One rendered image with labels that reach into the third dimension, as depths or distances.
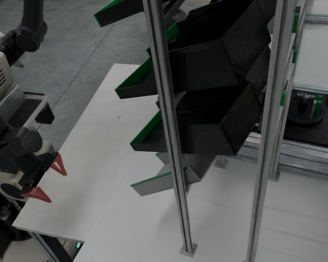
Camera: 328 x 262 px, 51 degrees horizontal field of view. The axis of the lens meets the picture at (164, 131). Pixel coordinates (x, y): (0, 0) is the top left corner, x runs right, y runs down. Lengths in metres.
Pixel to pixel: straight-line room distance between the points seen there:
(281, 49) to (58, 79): 2.99
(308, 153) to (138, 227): 0.56
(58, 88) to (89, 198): 2.15
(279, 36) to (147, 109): 1.02
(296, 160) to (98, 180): 0.65
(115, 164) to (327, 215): 0.70
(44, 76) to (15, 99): 2.14
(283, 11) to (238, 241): 0.73
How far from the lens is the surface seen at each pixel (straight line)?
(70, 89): 3.17
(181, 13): 1.11
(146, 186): 0.91
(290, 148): 1.12
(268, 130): 0.55
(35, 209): 1.23
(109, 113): 1.44
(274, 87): 0.50
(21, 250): 1.90
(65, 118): 2.88
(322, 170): 1.16
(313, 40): 1.82
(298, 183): 1.16
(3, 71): 1.31
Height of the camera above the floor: 1.78
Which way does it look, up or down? 45 degrees down
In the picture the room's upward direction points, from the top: 10 degrees counter-clockwise
